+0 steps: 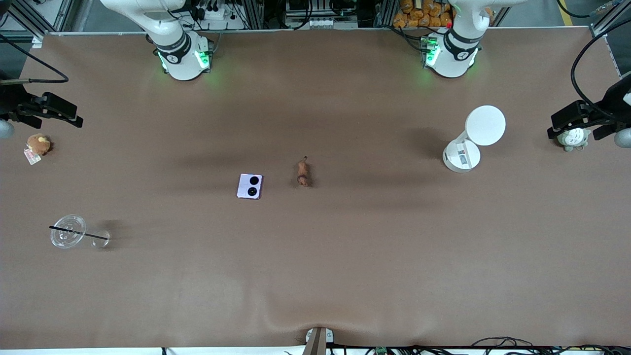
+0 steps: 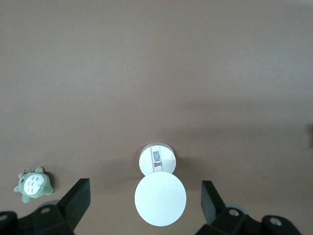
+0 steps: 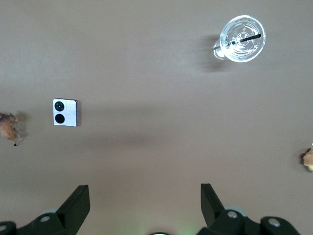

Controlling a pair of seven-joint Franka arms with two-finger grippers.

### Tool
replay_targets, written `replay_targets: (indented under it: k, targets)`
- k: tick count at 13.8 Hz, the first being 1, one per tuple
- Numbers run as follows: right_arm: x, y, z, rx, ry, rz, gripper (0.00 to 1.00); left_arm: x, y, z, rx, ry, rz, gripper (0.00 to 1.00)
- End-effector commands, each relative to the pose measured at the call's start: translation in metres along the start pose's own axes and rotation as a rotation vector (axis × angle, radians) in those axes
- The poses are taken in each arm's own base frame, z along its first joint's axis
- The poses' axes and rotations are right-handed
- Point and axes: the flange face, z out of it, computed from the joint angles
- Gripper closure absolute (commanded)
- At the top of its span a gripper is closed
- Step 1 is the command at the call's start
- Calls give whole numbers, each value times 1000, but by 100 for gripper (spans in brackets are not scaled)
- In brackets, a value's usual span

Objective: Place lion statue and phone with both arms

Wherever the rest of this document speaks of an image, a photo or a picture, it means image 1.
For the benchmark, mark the lavender flip phone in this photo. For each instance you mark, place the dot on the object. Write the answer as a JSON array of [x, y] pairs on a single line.
[[249, 186]]

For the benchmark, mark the aluminium corner frame post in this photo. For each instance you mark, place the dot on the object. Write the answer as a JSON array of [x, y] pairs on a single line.
[[609, 17]]

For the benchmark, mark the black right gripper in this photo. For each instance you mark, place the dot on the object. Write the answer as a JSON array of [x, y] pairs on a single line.
[[11, 102]]

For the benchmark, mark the black drinking straw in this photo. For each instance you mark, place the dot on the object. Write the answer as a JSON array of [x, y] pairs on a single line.
[[79, 233]]

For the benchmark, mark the orange toys pile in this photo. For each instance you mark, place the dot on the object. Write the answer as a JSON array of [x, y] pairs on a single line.
[[421, 15]]

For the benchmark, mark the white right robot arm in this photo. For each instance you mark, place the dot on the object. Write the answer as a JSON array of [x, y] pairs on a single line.
[[177, 54]]

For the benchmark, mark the metal bracket with brown post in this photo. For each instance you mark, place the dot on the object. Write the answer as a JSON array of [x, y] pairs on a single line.
[[318, 341]]

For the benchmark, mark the aluminium frame beams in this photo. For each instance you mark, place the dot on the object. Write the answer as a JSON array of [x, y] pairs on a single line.
[[34, 15]]

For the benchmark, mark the brown plush toy with tag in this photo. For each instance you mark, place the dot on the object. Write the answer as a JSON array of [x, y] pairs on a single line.
[[38, 144]]

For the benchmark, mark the white corner bracket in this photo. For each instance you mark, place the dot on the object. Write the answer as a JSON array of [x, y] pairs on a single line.
[[37, 42]]

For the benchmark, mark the brown table mat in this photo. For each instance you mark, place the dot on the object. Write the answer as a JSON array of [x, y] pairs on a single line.
[[315, 271]]

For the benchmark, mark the brown lion statue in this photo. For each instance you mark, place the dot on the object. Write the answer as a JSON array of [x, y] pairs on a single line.
[[303, 172]]

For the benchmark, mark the grey totoro plush toy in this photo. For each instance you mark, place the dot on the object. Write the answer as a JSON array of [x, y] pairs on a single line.
[[574, 140]]

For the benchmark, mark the white cylinder device with disc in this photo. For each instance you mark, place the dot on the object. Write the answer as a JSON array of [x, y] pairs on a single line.
[[462, 157]]

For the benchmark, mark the white power strip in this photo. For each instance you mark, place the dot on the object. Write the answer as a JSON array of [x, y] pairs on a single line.
[[217, 13]]

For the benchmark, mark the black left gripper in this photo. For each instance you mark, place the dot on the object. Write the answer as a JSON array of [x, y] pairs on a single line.
[[616, 101]]

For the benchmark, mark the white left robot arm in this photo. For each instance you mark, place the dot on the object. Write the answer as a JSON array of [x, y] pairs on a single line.
[[451, 56]]

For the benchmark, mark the clear plastic cup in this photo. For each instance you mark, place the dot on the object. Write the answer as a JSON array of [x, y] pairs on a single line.
[[68, 231]]

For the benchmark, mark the white socket bar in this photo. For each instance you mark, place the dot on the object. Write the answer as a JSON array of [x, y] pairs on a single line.
[[323, 23]]

